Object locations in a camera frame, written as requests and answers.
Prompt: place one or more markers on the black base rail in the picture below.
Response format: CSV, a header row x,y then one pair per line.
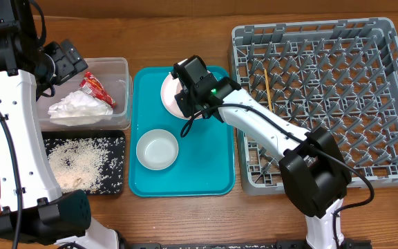
x,y
284,244

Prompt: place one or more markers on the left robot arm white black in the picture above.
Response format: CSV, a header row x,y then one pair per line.
x,y
33,207

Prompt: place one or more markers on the teal serving tray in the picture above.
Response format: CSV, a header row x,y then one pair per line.
x,y
205,164

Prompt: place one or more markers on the wooden chopstick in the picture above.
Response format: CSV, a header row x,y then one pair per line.
x,y
269,98

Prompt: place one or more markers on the white tissue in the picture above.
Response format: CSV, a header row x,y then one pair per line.
x,y
78,108

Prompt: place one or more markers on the grey dishwasher rack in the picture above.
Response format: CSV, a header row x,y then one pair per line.
x,y
340,75

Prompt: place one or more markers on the black tray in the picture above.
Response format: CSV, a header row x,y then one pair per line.
x,y
119,138

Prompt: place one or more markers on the clear plastic bin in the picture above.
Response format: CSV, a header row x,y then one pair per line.
x,y
113,73

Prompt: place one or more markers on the pink plate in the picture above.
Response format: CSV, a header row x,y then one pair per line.
x,y
170,88

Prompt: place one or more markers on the grey bowl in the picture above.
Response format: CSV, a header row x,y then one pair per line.
x,y
157,149

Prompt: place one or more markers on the white rice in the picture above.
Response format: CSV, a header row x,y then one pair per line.
x,y
78,166

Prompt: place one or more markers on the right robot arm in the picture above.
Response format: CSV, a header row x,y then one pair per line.
x,y
312,168

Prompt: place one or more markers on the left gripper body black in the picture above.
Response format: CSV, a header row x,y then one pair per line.
x,y
66,63

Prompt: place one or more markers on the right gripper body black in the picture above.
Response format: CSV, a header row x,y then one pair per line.
x,y
191,99

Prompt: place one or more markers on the red snack wrapper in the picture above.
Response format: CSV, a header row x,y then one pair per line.
x,y
92,86

